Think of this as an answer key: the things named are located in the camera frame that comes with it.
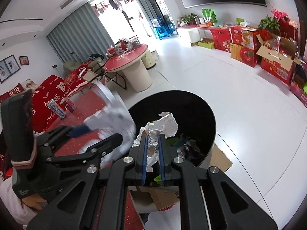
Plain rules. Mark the black glass cabinet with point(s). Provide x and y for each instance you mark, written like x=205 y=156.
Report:
x=165 y=2

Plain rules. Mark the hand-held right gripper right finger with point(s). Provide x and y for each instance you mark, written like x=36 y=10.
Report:
x=161 y=158

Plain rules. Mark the small red framed picture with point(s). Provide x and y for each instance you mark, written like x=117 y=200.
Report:
x=24 y=60

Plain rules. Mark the small green potted plant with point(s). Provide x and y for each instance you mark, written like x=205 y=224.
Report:
x=188 y=19

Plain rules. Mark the hanging laundry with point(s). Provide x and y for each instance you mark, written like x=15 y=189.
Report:
x=112 y=3

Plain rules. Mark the floor lamp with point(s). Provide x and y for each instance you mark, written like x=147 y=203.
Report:
x=76 y=57

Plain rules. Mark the white plastic wrapper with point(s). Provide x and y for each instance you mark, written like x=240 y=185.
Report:
x=115 y=115

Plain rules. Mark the black framed photo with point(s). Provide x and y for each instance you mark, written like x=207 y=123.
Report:
x=12 y=64
x=2 y=71

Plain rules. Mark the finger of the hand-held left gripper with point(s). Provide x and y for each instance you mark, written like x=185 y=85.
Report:
x=79 y=131
x=105 y=146

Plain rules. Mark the round red table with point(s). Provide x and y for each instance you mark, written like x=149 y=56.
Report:
x=124 y=60

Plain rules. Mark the white blue carton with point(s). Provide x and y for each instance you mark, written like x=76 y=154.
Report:
x=157 y=22

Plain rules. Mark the grey curtain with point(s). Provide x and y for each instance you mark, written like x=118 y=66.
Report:
x=79 y=31
x=141 y=4

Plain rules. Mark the red waffle print box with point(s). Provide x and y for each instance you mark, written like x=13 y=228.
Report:
x=244 y=38

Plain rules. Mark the green shopping bag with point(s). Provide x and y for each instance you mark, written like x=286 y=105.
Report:
x=209 y=16

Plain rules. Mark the red printed pillow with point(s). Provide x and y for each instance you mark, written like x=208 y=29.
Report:
x=12 y=93

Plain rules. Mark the black folding chair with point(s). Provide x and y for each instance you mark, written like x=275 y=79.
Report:
x=110 y=76

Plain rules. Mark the silver foil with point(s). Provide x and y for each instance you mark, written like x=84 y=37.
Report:
x=165 y=124

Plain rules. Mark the white printed pillow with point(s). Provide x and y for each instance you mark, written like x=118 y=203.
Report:
x=30 y=85

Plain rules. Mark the open cardboard box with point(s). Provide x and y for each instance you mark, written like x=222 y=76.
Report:
x=275 y=67

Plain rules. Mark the black trash bin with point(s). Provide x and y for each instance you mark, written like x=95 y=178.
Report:
x=191 y=110

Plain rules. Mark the dark blue plastic stool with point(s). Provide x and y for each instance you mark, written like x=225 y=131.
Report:
x=173 y=28

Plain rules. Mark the pink gift box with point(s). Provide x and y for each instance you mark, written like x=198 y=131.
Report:
x=297 y=91

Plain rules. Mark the red top television console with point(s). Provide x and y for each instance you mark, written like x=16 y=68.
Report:
x=199 y=27

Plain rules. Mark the red drink can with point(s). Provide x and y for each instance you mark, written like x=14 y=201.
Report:
x=70 y=105

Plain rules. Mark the large green potted plant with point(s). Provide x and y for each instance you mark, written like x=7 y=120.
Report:
x=268 y=24

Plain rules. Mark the pink flower bouquet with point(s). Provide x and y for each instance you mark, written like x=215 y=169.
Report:
x=283 y=21

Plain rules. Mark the person's left forearm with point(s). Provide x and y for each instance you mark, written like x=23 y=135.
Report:
x=12 y=203

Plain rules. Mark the fruit tray carton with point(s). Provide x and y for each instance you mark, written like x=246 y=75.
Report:
x=205 y=43

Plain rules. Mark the small red paper bag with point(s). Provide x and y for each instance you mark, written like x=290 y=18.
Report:
x=124 y=44

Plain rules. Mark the beige armchair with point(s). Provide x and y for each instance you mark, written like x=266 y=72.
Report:
x=70 y=66

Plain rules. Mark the person's left hand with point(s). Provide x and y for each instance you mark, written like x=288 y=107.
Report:
x=37 y=202

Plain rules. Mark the yellow red gift box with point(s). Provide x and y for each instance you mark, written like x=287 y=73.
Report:
x=244 y=55

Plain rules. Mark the flat cardboard sheet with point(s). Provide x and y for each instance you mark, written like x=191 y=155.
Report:
x=223 y=160

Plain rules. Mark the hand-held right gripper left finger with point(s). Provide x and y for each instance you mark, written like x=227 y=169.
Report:
x=144 y=158

